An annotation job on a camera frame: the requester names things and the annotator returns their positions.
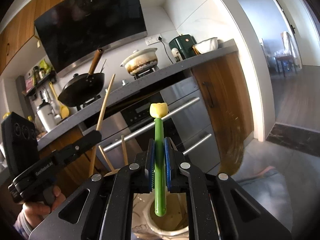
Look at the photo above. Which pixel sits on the stainless steel built-in oven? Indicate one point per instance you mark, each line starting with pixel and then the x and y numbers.
pixel 185 92

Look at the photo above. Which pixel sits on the yellow spatula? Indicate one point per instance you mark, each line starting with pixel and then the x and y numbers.
pixel 64 111

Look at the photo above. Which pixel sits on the white room door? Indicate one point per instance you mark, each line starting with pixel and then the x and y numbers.
pixel 300 25

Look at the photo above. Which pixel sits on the person's left hand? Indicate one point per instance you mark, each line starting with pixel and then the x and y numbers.
pixel 37 210

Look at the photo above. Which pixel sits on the white clay pot with lid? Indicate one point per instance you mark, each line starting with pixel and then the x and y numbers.
pixel 140 61

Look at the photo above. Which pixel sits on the wooden chopstick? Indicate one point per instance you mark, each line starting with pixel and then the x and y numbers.
pixel 124 150
pixel 105 105
pixel 106 158

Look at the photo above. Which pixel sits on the wooden chair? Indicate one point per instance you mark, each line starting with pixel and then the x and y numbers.
pixel 287 42

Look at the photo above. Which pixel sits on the narrow wooden cabinet door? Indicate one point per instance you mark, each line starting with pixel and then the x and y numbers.
pixel 225 92

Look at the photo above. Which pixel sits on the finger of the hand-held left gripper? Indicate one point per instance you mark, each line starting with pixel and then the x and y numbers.
pixel 90 138

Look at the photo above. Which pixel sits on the black range hood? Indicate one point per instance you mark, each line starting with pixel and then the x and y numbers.
pixel 87 25

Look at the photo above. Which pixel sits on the green air fryer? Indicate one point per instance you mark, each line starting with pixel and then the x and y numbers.
pixel 183 46

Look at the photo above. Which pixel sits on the cream floral ceramic utensil holder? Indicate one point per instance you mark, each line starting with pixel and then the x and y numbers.
pixel 162 232

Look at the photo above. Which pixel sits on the person's left forearm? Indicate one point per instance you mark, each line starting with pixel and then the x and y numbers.
pixel 22 226

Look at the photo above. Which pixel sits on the grey kitchen counter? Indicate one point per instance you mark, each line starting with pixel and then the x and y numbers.
pixel 150 80

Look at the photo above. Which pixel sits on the white bowl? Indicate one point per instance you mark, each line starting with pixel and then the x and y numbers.
pixel 206 45

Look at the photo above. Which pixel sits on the yellow capped bottle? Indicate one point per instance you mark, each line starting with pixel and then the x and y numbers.
pixel 7 116

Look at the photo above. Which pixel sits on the white thermos mug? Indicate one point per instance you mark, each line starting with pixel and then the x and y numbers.
pixel 47 117

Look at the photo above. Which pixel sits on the blue cartoon printed cloth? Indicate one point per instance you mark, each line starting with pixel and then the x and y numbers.
pixel 260 187

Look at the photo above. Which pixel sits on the white wall socket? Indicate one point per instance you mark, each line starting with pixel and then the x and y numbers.
pixel 153 39

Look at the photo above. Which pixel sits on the long wooden wall cabinet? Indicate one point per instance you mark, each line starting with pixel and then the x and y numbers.
pixel 20 30

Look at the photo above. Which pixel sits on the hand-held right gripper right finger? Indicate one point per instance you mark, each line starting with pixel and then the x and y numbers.
pixel 168 165

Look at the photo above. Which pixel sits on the black wall spice rack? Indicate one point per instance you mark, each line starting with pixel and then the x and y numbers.
pixel 42 80

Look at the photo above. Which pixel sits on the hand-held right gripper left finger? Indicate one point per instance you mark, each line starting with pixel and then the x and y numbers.
pixel 150 165

